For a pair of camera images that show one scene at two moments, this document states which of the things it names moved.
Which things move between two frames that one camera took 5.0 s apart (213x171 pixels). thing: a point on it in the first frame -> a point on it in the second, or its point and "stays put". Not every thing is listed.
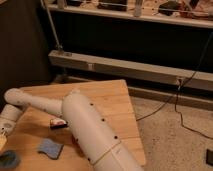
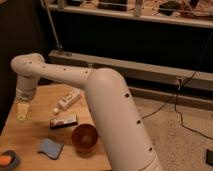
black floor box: (209, 157) stays put
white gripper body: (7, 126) -> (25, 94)
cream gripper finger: (3, 141) -> (22, 110)
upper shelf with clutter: (195, 13) stays put
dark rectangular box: (58, 123) stays put
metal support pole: (52, 25) stays put
